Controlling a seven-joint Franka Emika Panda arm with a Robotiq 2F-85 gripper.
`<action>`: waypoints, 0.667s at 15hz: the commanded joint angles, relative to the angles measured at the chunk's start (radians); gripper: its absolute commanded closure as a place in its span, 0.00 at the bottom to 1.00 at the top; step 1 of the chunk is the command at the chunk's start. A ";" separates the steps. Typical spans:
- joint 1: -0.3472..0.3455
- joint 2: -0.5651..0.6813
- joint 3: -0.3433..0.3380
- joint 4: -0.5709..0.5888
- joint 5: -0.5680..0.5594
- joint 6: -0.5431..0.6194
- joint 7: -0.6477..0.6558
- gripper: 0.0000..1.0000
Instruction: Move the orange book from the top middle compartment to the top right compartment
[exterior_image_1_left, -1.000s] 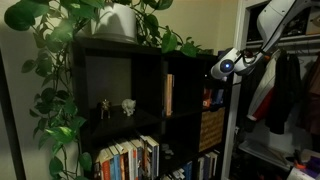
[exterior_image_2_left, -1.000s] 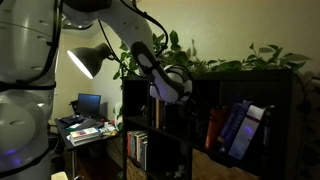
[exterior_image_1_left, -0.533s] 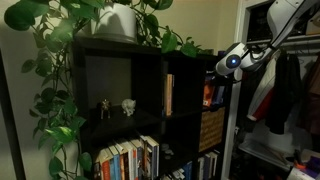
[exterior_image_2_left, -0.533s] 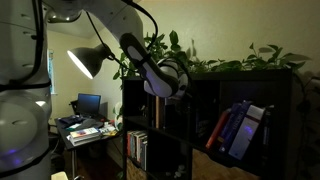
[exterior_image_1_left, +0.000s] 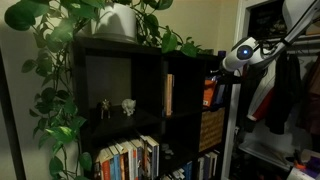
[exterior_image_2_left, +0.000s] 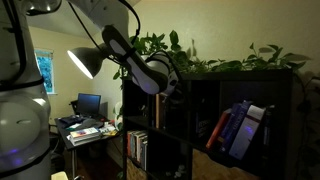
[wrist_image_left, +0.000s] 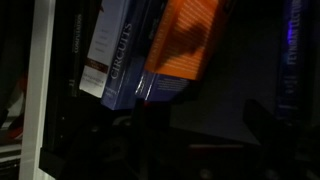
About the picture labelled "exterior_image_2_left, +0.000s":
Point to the orange book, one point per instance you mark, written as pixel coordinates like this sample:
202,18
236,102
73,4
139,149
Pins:
219,126

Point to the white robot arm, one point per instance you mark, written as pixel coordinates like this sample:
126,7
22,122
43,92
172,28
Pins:
26,77

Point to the tan upright book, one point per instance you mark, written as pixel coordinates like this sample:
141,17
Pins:
159,110

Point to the dark blue hardcover book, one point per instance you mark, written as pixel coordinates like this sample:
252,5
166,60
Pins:
228,140

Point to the row of lower shelf books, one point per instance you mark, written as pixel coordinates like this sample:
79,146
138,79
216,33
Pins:
137,142

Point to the laptop computer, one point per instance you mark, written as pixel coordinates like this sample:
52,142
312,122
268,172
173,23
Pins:
88,104

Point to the white desk lamp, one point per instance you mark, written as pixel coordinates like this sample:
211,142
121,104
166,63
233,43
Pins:
89,60

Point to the black cube bookshelf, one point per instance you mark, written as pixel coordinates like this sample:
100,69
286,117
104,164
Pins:
177,151

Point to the stack of books on desk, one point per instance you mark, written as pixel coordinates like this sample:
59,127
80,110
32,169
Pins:
82,136

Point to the woven storage basket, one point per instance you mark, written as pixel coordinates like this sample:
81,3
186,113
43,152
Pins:
134,173

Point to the dark desk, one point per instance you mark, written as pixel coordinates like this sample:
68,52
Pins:
65,134

